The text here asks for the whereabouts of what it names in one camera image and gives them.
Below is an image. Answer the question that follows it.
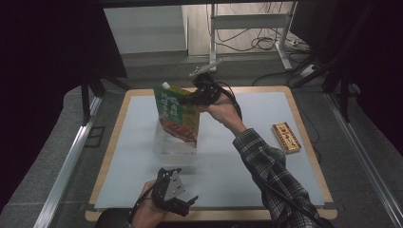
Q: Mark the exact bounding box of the white power strip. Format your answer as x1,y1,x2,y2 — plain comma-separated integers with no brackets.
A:
298,64,318,79

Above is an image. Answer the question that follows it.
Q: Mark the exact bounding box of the aluminium floor rail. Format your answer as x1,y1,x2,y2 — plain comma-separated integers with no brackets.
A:
326,92,403,228
32,96,103,228

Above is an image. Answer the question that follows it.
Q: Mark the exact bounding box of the person's left hand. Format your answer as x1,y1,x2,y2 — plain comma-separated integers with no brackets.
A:
130,180,169,228

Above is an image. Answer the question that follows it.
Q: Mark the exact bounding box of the green and red sauce pouch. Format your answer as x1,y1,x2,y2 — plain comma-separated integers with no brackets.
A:
153,81,202,145

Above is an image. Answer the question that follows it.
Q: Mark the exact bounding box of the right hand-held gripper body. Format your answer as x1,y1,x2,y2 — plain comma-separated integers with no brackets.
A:
189,60,223,107

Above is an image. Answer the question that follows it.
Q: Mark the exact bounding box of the small black floor frame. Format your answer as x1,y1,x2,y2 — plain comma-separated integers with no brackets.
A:
84,125,106,148

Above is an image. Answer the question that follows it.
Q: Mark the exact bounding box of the yellow and red flat box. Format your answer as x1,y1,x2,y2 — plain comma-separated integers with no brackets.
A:
271,122,302,155

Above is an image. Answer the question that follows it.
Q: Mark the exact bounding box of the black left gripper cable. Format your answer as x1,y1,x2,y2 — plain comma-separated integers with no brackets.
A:
127,180,160,224

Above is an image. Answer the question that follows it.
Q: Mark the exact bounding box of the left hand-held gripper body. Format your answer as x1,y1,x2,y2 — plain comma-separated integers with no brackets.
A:
151,167,192,217

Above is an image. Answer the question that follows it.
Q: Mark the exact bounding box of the clear plastic container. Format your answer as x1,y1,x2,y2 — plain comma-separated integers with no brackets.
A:
153,120,200,167

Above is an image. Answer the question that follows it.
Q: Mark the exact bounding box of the white wall panel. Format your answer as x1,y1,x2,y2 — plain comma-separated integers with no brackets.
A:
104,5,188,55

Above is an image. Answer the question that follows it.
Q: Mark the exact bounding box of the white metal desk frame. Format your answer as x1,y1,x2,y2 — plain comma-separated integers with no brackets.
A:
208,1,295,74

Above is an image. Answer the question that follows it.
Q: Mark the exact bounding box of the person's right hand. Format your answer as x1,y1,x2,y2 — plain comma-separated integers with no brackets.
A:
197,91,249,137

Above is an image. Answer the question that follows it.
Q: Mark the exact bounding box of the white table mat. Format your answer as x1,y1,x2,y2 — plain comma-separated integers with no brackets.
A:
94,91,326,210

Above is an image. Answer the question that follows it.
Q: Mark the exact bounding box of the tangle of black floor cables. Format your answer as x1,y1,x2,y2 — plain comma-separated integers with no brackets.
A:
205,2,288,53

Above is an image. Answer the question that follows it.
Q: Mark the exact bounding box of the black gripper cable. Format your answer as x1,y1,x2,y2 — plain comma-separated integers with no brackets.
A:
217,81,244,122
127,180,160,224

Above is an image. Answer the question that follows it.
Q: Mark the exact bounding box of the black metal stand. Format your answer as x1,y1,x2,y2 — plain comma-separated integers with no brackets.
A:
80,74,131,126
290,55,354,124

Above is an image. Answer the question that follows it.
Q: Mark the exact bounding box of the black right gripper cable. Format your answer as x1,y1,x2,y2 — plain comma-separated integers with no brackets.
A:
217,81,244,122

